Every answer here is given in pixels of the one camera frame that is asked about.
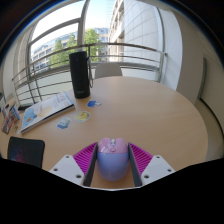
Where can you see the round yellow sticker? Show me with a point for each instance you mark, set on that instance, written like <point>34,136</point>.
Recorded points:
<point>82,116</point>

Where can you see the black cylindrical drink bottle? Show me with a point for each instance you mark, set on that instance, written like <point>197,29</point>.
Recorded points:
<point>79,75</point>

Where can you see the small blue sticker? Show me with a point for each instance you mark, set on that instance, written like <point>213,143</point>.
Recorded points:
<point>93,103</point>

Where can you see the black mouse pad, red-blue print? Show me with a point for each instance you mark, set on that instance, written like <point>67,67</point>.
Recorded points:
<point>26,151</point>

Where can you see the metal balcony railing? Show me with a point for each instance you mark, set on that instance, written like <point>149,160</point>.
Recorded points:
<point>110,44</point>

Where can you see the red magazine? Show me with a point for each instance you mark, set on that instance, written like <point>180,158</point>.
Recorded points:
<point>7,124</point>

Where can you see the pink and lilac computer mouse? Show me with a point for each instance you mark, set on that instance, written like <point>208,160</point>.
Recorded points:
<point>113,161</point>

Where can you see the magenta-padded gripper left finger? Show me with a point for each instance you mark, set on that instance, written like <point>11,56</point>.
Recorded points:
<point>80,163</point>

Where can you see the white chair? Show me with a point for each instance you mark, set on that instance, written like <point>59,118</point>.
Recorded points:
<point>108,71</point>

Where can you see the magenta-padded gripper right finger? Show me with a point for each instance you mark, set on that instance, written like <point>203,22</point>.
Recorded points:
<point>144,163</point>

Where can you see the light blue illustrated magazine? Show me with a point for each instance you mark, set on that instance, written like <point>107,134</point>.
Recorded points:
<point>46,111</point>

